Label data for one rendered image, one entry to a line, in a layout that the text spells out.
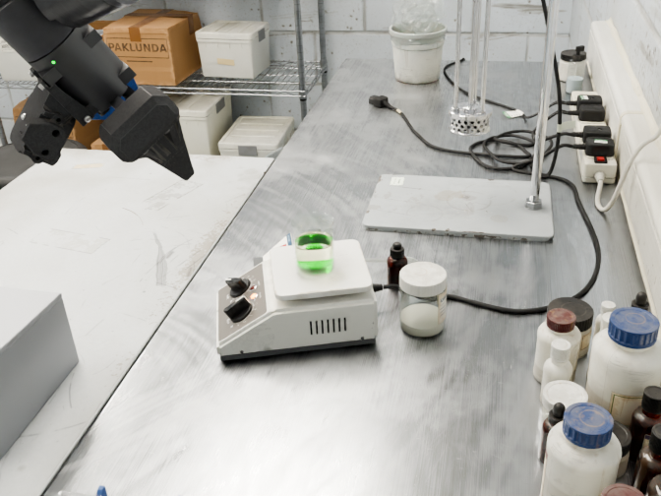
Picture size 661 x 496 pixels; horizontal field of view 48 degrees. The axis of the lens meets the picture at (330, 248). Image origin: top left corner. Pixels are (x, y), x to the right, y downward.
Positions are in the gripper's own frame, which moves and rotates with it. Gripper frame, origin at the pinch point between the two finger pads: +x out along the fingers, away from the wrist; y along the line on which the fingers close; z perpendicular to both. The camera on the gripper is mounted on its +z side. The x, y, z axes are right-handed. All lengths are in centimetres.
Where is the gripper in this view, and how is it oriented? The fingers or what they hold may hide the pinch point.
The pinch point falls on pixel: (150, 137)
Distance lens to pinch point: 71.1
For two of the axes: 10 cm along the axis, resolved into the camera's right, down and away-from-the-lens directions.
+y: 5.1, 4.2, -7.5
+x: 4.9, 5.7, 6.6
